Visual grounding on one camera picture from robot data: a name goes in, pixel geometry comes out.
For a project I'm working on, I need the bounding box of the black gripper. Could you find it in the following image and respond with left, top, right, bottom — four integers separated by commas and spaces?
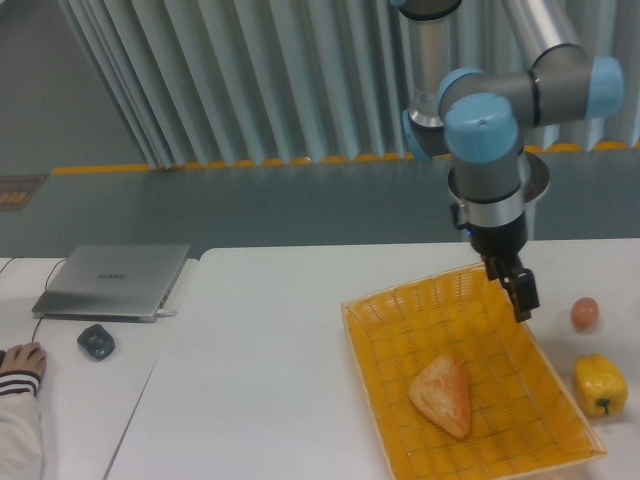
452, 202, 540, 321

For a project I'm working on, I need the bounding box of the triangular golden bread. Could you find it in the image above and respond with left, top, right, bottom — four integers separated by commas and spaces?
409, 354, 471, 439

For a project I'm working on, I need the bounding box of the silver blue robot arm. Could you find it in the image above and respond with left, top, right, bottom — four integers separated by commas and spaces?
396, 1, 625, 322

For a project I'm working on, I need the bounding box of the white sleeved forearm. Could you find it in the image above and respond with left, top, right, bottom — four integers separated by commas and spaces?
1, 371, 43, 479

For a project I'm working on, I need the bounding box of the yellow wicker basket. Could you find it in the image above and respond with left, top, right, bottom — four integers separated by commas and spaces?
341, 260, 608, 480

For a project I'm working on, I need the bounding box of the person's hand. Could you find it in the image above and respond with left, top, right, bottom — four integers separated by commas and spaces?
1, 342, 47, 380

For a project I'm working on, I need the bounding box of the brown egg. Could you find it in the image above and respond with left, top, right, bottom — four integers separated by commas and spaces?
570, 297, 599, 331

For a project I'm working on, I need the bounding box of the yellow bell pepper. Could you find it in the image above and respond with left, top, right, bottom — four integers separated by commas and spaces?
574, 354, 628, 417

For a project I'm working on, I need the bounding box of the silver laptop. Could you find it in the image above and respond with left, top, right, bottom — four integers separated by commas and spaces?
32, 244, 189, 322

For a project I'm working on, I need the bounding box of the dark grey small device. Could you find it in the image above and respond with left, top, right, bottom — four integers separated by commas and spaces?
77, 324, 116, 361

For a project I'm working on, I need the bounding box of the black laptop cable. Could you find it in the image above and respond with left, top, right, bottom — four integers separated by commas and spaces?
0, 256, 69, 296

